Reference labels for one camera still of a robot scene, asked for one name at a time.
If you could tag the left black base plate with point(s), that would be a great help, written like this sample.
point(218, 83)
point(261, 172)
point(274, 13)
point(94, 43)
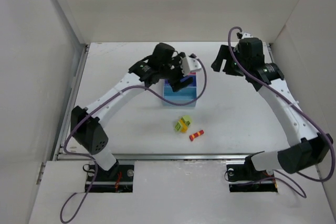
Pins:
point(121, 182)

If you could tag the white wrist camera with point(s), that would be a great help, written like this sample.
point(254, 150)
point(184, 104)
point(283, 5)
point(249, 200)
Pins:
point(243, 35)
point(190, 64)

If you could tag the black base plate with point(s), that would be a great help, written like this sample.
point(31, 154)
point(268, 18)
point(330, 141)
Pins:
point(242, 181)
point(121, 182)

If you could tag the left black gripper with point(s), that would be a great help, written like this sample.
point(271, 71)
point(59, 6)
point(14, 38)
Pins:
point(176, 76)

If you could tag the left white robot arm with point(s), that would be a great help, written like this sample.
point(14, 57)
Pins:
point(87, 124)

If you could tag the yellow green lego cluster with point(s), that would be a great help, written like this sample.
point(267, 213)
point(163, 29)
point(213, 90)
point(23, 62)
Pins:
point(183, 124)

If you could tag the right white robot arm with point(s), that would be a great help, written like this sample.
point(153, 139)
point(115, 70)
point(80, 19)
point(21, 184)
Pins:
point(308, 144)

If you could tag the light blue container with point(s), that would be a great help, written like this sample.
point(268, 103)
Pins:
point(183, 96)

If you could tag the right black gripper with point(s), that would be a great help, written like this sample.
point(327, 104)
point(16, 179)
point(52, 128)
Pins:
point(226, 60)

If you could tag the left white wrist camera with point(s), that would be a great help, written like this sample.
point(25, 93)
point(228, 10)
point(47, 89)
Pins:
point(190, 64)

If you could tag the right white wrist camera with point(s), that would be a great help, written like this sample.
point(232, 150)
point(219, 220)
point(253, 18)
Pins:
point(243, 35)

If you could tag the red yellow lego stack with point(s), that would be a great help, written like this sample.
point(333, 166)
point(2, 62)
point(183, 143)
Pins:
point(193, 136)

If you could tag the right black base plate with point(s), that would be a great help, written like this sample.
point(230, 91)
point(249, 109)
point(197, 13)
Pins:
point(242, 181)

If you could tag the dark blue container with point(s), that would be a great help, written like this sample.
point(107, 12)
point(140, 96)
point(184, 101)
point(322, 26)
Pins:
point(191, 85)

